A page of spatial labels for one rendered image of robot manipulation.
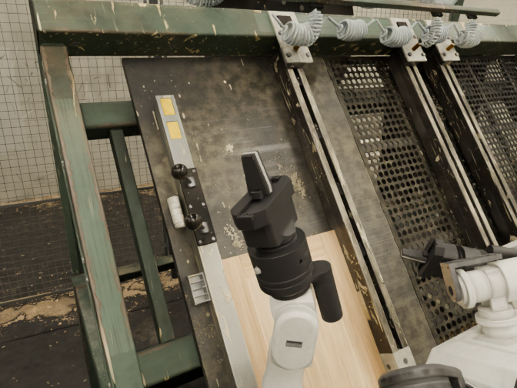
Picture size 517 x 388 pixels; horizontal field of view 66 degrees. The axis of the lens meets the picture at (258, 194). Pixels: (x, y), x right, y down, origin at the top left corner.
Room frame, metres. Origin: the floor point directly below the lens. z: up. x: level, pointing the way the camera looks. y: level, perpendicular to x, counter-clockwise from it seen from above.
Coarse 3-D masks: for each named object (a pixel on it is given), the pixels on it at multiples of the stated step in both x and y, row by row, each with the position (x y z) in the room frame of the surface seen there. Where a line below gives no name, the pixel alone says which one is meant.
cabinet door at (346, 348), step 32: (320, 256) 1.01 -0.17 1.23; (256, 288) 0.89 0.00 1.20; (352, 288) 0.98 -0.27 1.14; (256, 320) 0.83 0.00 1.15; (320, 320) 0.89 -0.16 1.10; (352, 320) 0.92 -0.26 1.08; (256, 352) 0.78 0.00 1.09; (320, 352) 0.84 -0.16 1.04; (352, 352) 0.87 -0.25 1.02; (320, 384) 0.79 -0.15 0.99; (352, 384) 0.82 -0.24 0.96
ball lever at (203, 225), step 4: (188, 216) 0.81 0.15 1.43; (192, 216) 0.80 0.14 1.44; (196, 216) 0.81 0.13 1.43; (200, 216) 0.81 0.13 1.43; (188, 220) 0.80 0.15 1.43; (192, 220) 0.80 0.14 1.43; (196, 220) 0.80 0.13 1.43; (200, 220) 0.81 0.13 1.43; (188, 224) 0.80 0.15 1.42; (192, 224) 0.79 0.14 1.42; (196, 224) 0.80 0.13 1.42; (200, 224) 0.80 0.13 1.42; (204, 224) 0.90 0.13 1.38; (188, 228) 0.80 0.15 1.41; (192, 228) 0.80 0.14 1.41; (196, 228) 0.80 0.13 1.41; (200, 228) 0.87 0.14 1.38; (204, 228) 0.89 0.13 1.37; (204, 232) 0.89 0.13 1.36
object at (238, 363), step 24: (168, 96) 1.11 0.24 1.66; (168, 120) 1.06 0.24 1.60; (168, 144) 1.02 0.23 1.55; (192, 240) 0.90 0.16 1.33; (216, 264) 0.86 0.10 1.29; (216, 288) 0.83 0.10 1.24; (216, 312) 0.79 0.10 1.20; (240, 336) 0.78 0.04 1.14; (240, 360) 0.74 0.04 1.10; (240, 384) 0.71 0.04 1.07
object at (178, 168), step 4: (176, 164) 0.87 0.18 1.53; (180, 164) 0.87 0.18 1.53; (172, 168) 0.87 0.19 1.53; (176, 168) 0.86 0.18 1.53; (180, 168) 0.86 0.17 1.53; (184, 168) 0.87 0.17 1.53; (172, 172) 0.86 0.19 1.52; (176, 172) 0.86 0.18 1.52; (180, 172) 0.86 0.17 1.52; (184, 172) 0.86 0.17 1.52; (176, 176) 0.86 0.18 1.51; (180, 176) 0.86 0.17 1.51; (184, 176) 0.86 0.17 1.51; (188, 180) 0.93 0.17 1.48; (192, 180) 0.96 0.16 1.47; (188, 184) 0.95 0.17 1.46; (192, 184) 0.95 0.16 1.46
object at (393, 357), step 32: (288, 64) 1.31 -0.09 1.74; (288, 96) 1.30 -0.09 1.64; (320, 128) 1.22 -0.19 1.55; (320, 160) 1.15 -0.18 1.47; (320, 192) 1.14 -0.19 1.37; (352, 224) 1.07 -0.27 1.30; (352, 256) 1.01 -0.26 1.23; (384, 288) 0.97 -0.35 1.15; (384, 320) 0.90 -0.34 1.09; (384, 352) 0.88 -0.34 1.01
